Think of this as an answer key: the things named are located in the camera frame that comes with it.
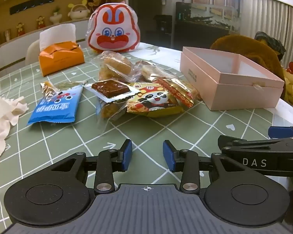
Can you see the pink box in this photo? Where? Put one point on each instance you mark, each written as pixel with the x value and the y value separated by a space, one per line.
pixel 234 95

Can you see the round bread packet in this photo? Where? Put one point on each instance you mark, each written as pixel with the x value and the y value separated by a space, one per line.
pixel 117 64

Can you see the red ornament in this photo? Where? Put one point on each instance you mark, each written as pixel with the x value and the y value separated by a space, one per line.
pixel 291 68

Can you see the blue seaweed snack packet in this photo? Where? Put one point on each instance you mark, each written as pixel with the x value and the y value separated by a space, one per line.
pixel 53 107

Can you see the white tissue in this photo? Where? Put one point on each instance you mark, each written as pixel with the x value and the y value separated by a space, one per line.
pixel 57 35

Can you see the lion plush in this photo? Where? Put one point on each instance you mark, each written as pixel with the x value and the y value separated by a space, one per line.
pixel 94 2

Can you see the black water dispenser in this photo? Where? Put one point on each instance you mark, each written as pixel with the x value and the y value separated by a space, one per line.
pixel 162 28

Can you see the dark jacket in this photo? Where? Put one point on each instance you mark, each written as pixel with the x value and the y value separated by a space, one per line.
pixel 271 42

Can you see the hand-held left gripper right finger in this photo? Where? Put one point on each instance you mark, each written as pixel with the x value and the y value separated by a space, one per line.
pixel 167 156

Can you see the black cabinet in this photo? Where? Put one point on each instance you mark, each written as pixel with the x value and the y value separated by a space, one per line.
pixel 202 37

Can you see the green checked tablecloth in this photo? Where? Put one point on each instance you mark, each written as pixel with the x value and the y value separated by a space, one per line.
pixel 88 136

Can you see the red white rabbit face bag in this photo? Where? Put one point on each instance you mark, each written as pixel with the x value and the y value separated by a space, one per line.
pixel 112 29

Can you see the fish tank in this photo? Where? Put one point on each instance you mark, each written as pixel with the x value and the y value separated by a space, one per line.
pixel 210 12

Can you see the white sideboard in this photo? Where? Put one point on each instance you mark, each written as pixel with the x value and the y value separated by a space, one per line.
pixel 14 48

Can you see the white vase with plant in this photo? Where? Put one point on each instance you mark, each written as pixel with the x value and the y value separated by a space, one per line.
pixel 55 17

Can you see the white plush with yellow ears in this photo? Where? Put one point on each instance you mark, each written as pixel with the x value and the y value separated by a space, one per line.
pixel 78 11

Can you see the yellow panda snack packet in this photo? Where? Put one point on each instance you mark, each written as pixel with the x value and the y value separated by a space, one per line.
pixel 153 102

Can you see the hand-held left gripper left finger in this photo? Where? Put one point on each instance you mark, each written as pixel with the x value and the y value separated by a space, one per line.
pixel 128 154

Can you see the black wall bar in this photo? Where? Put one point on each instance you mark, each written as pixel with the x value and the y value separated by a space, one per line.
pixel 31 3

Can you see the long bread packet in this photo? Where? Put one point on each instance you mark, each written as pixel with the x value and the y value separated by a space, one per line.
pixel 111 111

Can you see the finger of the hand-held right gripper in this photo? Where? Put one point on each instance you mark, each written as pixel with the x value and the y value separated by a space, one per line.
pixel 232 141
pixel 279 131

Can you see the white vertical blinds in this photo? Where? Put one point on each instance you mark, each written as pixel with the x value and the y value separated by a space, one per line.
pixel 271 17

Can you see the clear wrapped pastry packet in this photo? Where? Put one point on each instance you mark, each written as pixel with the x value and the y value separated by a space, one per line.
pixel 142 69

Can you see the orange tissue box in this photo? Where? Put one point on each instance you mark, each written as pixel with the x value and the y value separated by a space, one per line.
pixel 61 58

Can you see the red sausage packet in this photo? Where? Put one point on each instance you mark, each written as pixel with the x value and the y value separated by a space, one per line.
pixel 178 92

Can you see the red figurine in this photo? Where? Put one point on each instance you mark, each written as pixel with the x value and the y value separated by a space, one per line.
pixel 20 29
pixel 40 22

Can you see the brownie packet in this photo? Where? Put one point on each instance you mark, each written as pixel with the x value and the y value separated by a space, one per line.
pixel 109 87

